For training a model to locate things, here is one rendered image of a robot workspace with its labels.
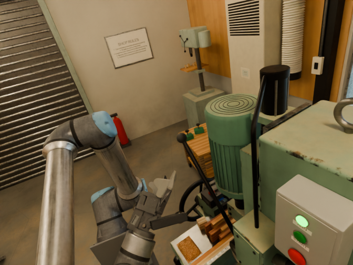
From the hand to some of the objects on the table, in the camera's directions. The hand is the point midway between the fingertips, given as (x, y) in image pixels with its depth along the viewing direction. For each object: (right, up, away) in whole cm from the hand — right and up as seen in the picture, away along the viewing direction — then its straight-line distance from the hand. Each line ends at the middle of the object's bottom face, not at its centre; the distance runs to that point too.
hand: (172, 173), depth 69 cm
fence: (+34, -30, +18) cm, 49 cm away
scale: (+33, -25, +16) cm, 44 cm away
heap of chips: (+7, -36, +20) cm, 42 cm away
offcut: (+14, -30, +28) cm, 43 cm away
